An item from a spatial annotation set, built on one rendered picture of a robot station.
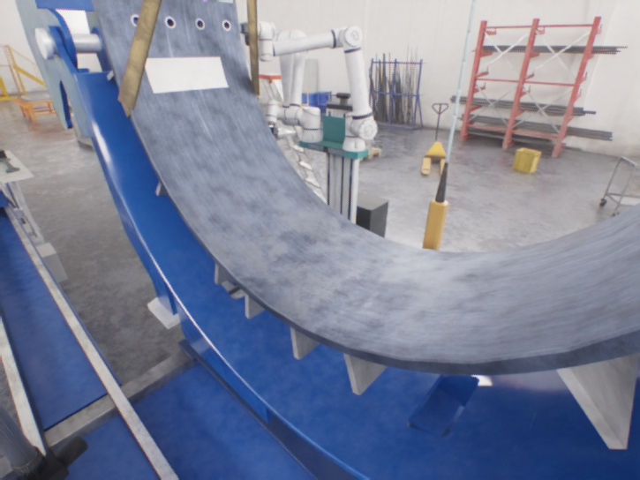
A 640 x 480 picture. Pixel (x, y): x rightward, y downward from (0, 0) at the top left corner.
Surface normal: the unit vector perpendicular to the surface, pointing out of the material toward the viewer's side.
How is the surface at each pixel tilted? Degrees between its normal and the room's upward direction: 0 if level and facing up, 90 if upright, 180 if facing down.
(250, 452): 0
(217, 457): 0
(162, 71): 75
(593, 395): 42
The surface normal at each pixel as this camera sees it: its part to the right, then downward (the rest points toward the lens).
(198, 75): 0.70, 0.10
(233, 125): 0.59, -0.23
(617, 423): 0.48, -0.43
